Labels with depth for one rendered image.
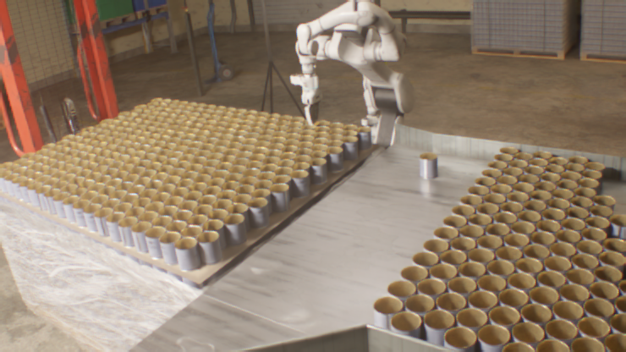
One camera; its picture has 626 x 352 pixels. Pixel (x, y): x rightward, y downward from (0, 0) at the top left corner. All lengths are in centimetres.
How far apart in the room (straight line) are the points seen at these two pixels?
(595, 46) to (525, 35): 101
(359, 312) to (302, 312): 15
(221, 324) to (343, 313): 31
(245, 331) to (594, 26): 759
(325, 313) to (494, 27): 761
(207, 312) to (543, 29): 757
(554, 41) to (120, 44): 865
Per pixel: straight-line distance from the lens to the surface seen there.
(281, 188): 194
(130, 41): 1271
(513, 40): 872
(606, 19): 847
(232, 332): 142
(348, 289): 150
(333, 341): 124
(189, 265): 167
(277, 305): 148
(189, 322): 149
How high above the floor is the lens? 196
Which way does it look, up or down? 24 degrees down
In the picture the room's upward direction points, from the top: 8 degrees counter-clockwise
